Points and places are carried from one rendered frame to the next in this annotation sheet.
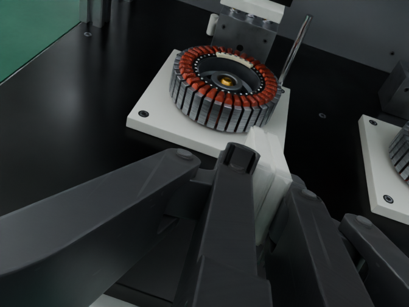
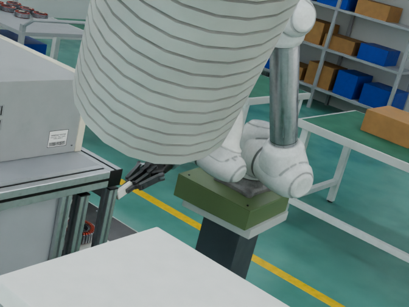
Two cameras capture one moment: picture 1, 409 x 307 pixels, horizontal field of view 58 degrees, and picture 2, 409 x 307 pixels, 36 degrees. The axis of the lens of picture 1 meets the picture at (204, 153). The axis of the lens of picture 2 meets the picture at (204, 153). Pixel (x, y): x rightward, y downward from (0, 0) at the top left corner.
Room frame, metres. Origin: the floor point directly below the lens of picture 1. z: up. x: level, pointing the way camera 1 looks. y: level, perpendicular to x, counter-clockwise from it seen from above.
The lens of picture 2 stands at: (1.62, 1.23, 1.72)
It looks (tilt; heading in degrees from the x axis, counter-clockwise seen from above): 18 degrees down; 213
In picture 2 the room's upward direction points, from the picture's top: 14 degrees clockwise
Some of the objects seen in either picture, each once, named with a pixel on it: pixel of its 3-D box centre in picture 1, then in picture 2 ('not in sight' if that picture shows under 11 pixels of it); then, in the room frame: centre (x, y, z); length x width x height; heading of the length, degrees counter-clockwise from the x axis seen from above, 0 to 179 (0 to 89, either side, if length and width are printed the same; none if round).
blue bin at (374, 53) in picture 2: not in sight; (378, 54); (-5.95, -1.63, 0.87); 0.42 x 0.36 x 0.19; 1
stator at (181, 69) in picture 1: (224, 86); (76, 231); (0.33, 0.00, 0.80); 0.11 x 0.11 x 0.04
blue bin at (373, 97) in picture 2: not in sight; (383, 97); (-5.95, -1.40, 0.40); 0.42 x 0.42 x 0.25; 88
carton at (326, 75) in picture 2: not in sight; (325, 75); (-5.97, -2.23, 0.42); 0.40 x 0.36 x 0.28; 179
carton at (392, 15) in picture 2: not in sight; (378, 10); (-5.97, -1.81, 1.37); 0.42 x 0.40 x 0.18; 90
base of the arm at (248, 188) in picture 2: not in sight; (240, 176); (-0.49, 0.04, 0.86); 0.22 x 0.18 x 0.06; 91
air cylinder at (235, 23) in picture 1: (244, 34); not in sight; (0.48, 0.00, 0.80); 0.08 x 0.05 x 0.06; 89
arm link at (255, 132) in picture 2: not in sight; (255, 148); (-0.49, 0.08, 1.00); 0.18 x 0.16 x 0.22; 69
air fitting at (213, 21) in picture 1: (212, 26); not in sight; (0.47, 0.04, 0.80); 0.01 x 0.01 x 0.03; 89
